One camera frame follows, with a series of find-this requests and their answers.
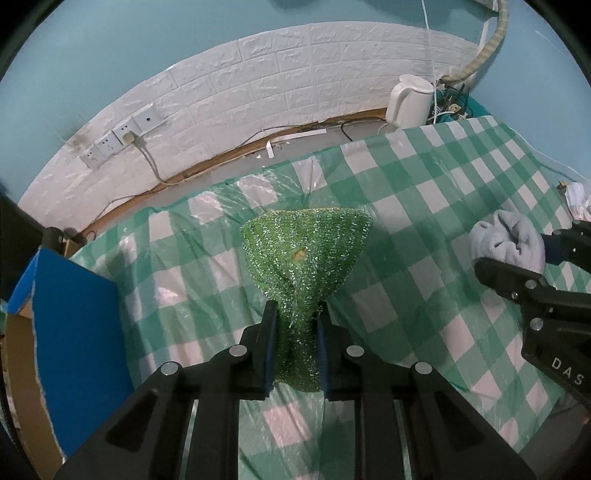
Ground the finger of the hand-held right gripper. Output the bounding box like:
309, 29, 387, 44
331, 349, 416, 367
473, 257, 591, 325
541, 220, 591, 267

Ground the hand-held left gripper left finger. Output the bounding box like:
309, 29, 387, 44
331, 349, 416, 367
54, 300, 279, 480

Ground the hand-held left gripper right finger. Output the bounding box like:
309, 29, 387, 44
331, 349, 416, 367
316, 301, 539, 480

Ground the pale blue small towel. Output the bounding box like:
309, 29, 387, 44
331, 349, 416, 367
470, 210, 546, 276

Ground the sparkly green cloth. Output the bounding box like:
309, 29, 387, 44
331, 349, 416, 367
241, 208, 374, 393

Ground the white crumpled tissue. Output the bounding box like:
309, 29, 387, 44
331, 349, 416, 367
566, 182, 591, 223

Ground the green checkered plastic tablecloth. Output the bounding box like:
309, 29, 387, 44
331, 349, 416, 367
69, 115, 591, 480

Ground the white electric kettle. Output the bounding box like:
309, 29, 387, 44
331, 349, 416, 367
385, 74, 435, 128

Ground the white plastic strip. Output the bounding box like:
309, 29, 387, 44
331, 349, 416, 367
264, 128, 329, 158

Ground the striped flexible hose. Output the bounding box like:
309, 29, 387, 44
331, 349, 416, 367
438, 0, 511, 87

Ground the grey plug cable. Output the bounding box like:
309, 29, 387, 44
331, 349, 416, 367
124, 131, 185, 186

